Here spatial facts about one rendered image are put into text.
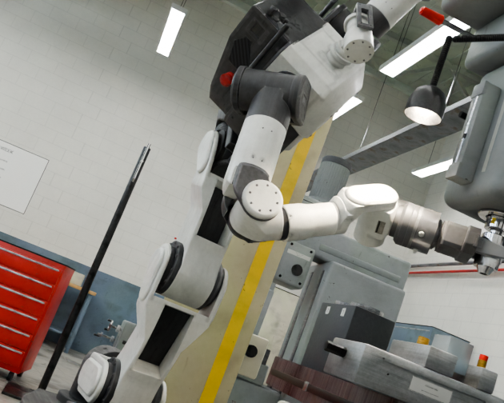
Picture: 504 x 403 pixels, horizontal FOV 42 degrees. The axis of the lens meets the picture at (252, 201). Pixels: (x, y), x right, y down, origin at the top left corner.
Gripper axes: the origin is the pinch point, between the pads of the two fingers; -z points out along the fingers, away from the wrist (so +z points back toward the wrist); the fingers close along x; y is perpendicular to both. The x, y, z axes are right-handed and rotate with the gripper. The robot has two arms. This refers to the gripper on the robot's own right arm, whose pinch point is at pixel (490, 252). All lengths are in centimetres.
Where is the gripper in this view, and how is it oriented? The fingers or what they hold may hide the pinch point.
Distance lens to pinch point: 135.6
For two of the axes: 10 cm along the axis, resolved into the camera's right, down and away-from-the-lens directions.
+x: 1.4, 2.8, 9.5
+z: -9.2, -3.2, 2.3
